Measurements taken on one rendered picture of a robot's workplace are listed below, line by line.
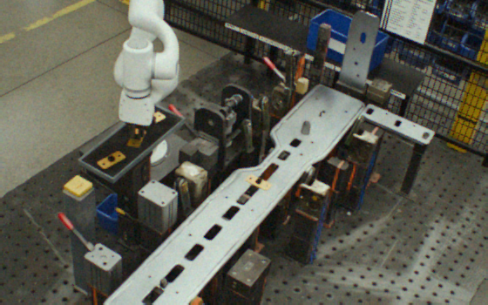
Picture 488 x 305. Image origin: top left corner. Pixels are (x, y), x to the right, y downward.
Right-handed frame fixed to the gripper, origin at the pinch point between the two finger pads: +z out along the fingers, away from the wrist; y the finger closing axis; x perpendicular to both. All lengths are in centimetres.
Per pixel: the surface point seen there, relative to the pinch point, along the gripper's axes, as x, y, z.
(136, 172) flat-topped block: -4.9, 1.4, 11.9
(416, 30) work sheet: 97, 90, -2
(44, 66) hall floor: 190, -124, 119
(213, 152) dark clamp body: 10.4, 22.6, 11.2
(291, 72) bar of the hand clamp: 56, 42, 5
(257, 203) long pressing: -0.9, 39.9, 18.6
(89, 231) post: -25.9, -7.4, 20.2
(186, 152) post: 5.3, 15.0, 8.9
